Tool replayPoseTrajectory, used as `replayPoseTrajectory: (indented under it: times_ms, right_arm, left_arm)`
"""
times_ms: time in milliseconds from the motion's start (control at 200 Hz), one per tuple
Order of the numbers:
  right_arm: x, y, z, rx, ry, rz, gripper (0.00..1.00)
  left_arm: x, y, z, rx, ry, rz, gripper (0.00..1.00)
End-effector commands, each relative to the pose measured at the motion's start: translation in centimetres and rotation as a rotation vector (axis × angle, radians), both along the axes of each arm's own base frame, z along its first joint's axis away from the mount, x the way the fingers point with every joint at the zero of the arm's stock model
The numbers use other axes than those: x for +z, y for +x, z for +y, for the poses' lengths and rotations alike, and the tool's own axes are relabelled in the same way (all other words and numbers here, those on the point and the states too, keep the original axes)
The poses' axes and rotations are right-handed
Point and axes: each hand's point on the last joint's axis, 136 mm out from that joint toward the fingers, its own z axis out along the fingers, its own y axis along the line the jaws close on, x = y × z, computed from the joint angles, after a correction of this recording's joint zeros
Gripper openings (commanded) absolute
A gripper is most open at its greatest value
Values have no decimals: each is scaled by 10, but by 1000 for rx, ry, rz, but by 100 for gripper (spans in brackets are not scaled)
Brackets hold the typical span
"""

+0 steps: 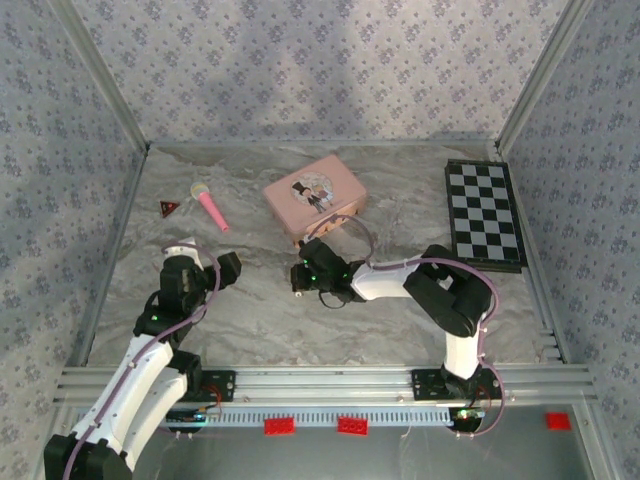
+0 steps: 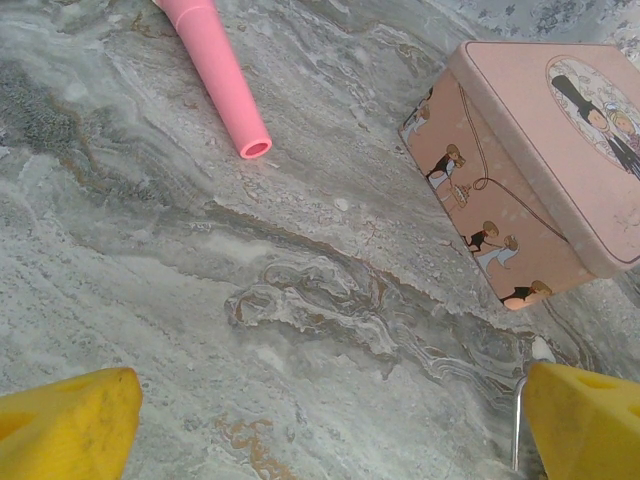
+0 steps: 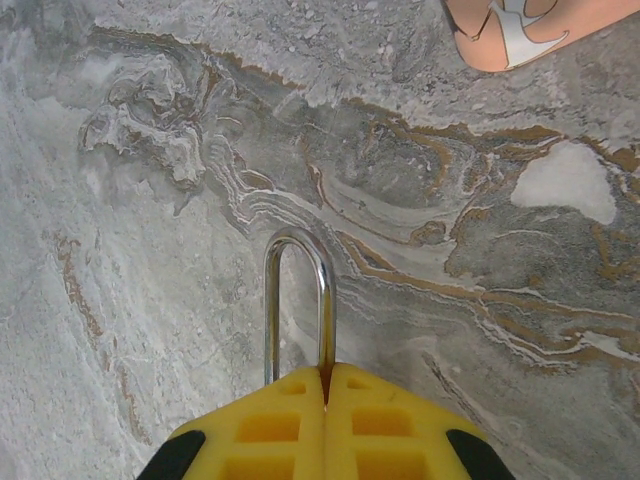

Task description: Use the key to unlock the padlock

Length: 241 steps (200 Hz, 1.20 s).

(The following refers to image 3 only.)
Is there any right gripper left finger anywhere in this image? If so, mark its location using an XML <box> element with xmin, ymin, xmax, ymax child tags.
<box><xmin>137</xmin><ymin>367</ymin><xmax>329</xmax><ymax>480</ymax></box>

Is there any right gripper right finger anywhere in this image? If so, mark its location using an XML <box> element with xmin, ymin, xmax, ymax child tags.
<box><xmin>324</xmin><ymin>362</ymin><xmax>516</xmax><ymax>480</ymax></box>

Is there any brass padlock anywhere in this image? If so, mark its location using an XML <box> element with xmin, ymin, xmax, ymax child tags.
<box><xmin>263</xmin><ymin>227</ymin><xmax>339</xmax><ymax>389</ymax></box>

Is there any pink tin box wedding couple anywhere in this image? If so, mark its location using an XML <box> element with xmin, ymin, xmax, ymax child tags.
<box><xmin>442</xmin><ymin>0</ymin><xmax>640</xmax><ymax>71</ymax></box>

